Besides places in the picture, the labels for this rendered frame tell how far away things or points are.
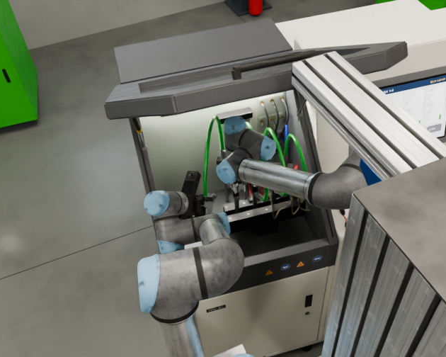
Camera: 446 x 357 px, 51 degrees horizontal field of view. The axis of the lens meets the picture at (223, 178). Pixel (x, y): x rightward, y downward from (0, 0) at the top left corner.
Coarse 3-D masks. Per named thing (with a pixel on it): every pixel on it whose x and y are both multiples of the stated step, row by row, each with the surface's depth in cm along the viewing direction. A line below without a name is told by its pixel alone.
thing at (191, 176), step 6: (186, 174) 159; (192, 174) 157; (198, 174) 157; (186, 180) 157; (192, 180) 157; (198, 180) 158; (186, 186) 156; (192, 186) 155; (186, 192) 155; (192, 192) 154; (192, 198) 154
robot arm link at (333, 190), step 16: (224, 160) 148; (240, 160) 146; (256, 160) 144; (224, 176) 148; (240, 176) 145; (256, 176) 140; (272, 176) 136; (288, 176) 133; (304, 176) 130; (320, 176) 126; (336, 176) 123; (352, 176) 122; (288, 192) 133; (304, 192) 129; (320, 192) 124; (336, 192) 122; (352, 192) 121; (336, 208) 125
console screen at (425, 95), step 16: (384, 80) 179; (400, 80) 180; (416, 80) 182; (432, 80) 184; (400, 96) 184; (416, 96) 186; (432, 96) 187; (416, 112) 189; (432, 112) 191; (432, 128) 195
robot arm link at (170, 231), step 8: (168, 216) 139; (176, 216) 141; (160, 224) 139; (168, 224) 138; (176, 224) 140; (184, 224) 139; (160, 232) 139; (168, 232) 138; (176, 232) 138; (184, 232) 138; (192, 232) 138; (160, 240) 138; (168, 240) 138; (176, 240) 138; (184, 240) 139; (192, 240) 139; (160, 248) 139; (168, 248) 137; (176, 248) 138; (184, 248) 141
